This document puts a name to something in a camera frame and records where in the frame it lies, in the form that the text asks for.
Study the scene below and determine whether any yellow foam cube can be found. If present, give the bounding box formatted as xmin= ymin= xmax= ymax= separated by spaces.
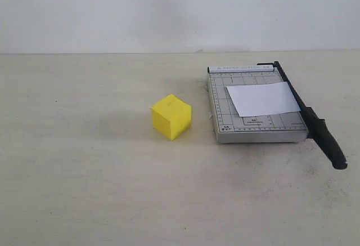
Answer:
xmin=151 ymin=94 xmax=192 ymax=140

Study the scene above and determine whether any white paper sheet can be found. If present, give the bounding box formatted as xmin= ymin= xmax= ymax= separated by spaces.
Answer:
xmin=226 ymin=82 xmax=300 ymax=117

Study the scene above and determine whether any grey paper cutter base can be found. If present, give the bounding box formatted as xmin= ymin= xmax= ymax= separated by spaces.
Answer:
xmin=208 ymin=63 xmax=308 ymax=144

